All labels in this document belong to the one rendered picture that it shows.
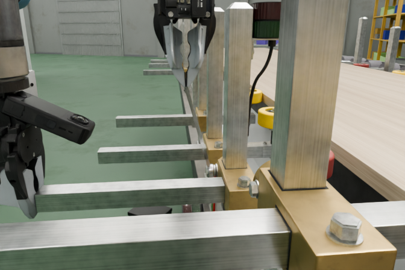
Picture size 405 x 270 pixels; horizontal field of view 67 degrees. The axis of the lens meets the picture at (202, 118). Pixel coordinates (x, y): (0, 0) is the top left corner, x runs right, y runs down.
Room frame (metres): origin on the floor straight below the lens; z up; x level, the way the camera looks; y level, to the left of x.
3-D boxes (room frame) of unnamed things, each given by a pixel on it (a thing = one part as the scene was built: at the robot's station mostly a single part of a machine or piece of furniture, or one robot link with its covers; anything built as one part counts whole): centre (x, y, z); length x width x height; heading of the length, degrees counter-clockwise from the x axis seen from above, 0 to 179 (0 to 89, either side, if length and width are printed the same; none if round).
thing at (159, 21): (0.47, 0.05, 1.10); 0.05 x 0.02 x 0.09; 95
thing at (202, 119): (0.96, -0.01, 0.82); 0.14 x 0.06 x 0.05; 6
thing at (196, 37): (0.45, 0.01, 1.05); 0.06 x 0.03 x 0.09; 5
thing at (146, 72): (1.93, 0.15, 0.83); 0.44 x 0.03 x 0.04; 96
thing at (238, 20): (0.48, -0.05, 0.89); 0.04 x 0.04 x 0.48; 6
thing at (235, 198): (0.46, -0.06, 0.85); 0.14 x 0.06 x 0.05; 6
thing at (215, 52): (0.73, -0.03, 0.90); 0.04 x 0.04 x 0.48; 6
